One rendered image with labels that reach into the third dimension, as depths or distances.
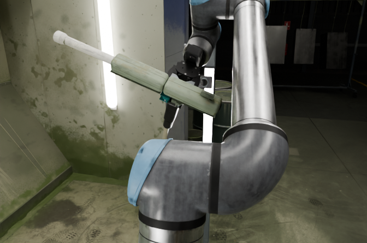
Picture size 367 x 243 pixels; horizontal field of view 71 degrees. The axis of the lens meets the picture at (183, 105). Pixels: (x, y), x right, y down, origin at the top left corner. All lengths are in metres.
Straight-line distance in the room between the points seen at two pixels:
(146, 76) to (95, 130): 2.19
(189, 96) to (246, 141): 0.27
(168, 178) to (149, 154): 0.05
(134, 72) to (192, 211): 0.39
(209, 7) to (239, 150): 0.52
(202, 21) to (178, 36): 1.45
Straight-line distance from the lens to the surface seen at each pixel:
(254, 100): 0.50
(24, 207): 2.80
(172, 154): 0.42
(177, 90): 0.66
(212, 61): 1.43
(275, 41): 7.07
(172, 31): 2.31
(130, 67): 0.69
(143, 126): 2.58
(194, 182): 0.40
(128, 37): 2.44
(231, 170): 0.40
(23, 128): 3.07
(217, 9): 0.83
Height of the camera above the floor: 1.64
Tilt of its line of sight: 17 degrees down
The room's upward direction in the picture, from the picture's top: straight up
